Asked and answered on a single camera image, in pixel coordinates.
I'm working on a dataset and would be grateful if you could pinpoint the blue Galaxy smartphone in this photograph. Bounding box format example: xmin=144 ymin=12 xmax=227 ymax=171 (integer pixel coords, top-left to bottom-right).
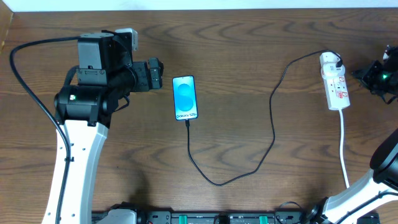
xmin=172 ymin=75 xmax=198 ymax=121

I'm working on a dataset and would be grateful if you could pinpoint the black USB charging cable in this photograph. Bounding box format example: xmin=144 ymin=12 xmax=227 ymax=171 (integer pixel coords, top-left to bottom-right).
xmin=185 ymin=49 xmax=344 ymax=187

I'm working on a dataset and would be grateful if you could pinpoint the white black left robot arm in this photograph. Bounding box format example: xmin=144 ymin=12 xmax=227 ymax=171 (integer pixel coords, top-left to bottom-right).
xmin=42 ymin=28 xmax=164 ymax=223

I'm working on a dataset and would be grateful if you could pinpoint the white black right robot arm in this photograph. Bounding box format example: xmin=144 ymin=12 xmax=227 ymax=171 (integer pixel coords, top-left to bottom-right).
xmin=304 ymin=46 xmax=397 ymax=223

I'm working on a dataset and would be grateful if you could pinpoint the white USB charger plug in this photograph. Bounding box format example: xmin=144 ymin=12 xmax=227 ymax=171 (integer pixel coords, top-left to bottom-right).
xmin=320 ymin=52 xmax=345 ymax=80

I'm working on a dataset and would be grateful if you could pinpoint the white power strip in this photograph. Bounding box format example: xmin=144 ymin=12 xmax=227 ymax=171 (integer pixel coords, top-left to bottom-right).
xmin=323 ymin=75 xmax=350 ymax=111

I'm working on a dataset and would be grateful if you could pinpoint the brown cardboard box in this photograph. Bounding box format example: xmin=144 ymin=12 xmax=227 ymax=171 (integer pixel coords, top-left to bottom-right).
xmin=0 ymin=0 xmax=14 ymax=52

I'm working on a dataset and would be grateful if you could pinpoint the white power strip cord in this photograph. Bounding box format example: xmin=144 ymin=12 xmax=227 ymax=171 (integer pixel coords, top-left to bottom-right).
xmin=338 ymin=108 xmax=351 ymax=189

